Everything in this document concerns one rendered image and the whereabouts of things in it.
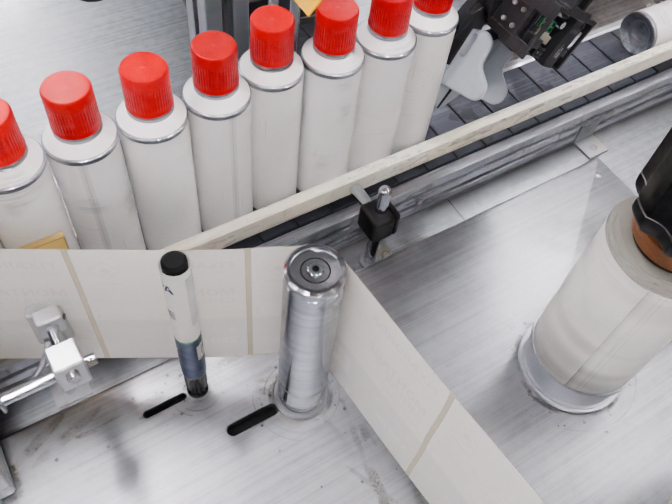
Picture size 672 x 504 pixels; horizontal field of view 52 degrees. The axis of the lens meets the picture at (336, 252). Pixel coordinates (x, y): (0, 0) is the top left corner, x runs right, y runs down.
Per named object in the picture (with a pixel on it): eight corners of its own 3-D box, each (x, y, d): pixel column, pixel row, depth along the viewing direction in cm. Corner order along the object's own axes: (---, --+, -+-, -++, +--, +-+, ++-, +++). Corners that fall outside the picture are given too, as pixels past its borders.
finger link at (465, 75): (444, 134, 66) (506, 54, 61) (409, 95, 69) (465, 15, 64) (463, 136, 68) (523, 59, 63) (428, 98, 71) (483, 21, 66)
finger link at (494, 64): (463, 136, 68) (523, 59, 63) (428, 98, 71) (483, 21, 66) (480, 138, 70) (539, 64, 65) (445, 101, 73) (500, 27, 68)
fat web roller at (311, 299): (289, 431, 54) (301, 314, 39) (262, 383, 56) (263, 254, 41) (339, 404, 56) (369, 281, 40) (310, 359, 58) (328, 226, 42)
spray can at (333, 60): (297, 205, 67) (309, 30, 50) (289, 164, 70) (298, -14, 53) (349, 199, 68) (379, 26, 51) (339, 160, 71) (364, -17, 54)
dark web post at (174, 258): (192, 403, 55) (165, 276, 39) (183, 385, 56) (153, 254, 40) (212, 392, 55) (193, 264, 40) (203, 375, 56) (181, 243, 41)
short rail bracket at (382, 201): (363, 280, 69) (381, 206, 59) (348, 258, 70) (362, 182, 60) (390, 267, 70) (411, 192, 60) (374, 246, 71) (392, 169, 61)
